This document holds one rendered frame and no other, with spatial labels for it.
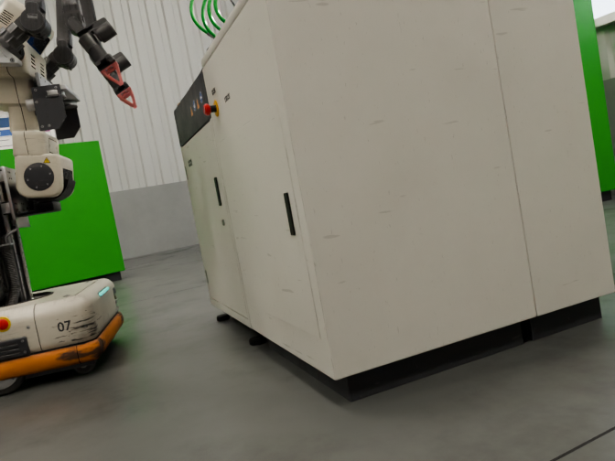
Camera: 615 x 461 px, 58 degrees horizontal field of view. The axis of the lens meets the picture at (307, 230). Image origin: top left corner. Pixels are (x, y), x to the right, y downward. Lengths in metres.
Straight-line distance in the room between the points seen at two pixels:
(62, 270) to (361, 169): 4.31
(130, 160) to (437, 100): 7.59
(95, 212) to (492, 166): 4.38
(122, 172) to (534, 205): 7.65
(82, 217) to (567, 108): 4.45
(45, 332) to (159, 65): 7.33
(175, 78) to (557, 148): 7.96
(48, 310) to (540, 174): 1.61
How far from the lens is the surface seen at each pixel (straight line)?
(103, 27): 2.20
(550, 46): 1.65
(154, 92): 9.02
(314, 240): 1.21
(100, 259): 5.41
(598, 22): 5.88
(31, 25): 2.22
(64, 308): 2.09
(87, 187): 5.42
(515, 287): 1.51
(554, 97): 1.63
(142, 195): 8.72
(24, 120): 2.37
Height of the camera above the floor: 0.49
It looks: 4 degrees down
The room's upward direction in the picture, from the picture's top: 10 degrees counter-clockwise
